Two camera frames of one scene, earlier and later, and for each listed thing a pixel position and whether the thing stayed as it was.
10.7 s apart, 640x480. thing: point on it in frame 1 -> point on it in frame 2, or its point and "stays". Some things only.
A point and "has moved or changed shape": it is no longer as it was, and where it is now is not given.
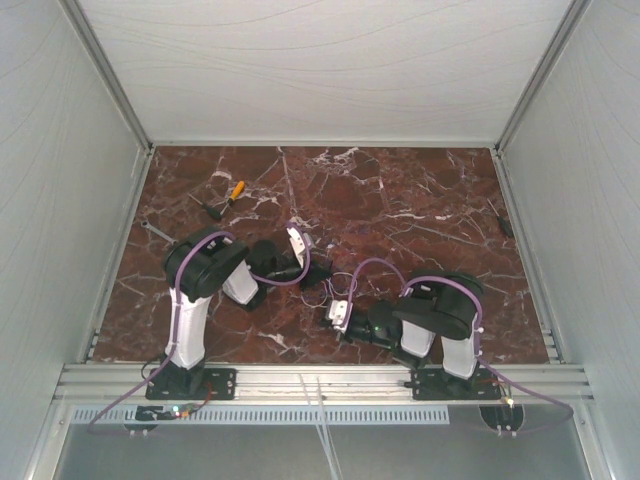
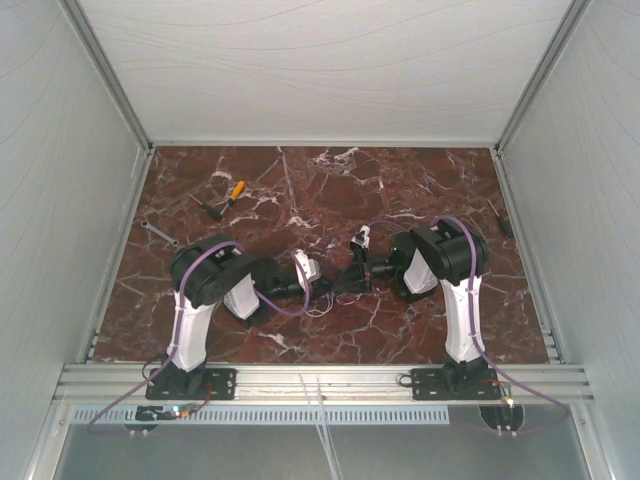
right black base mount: x=435 y=384 stays
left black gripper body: x=286 y=272 -> x=287 y=290
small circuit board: x=153 y=412 stays
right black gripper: x=347 y=332 -> x=359 y=275
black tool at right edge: x=502 y=221 stays
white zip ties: x=324 y=434 stays
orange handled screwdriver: x=234 y=195 stays
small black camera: x=193 y=384 stays
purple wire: x=338 y=293 has moved or changed shape
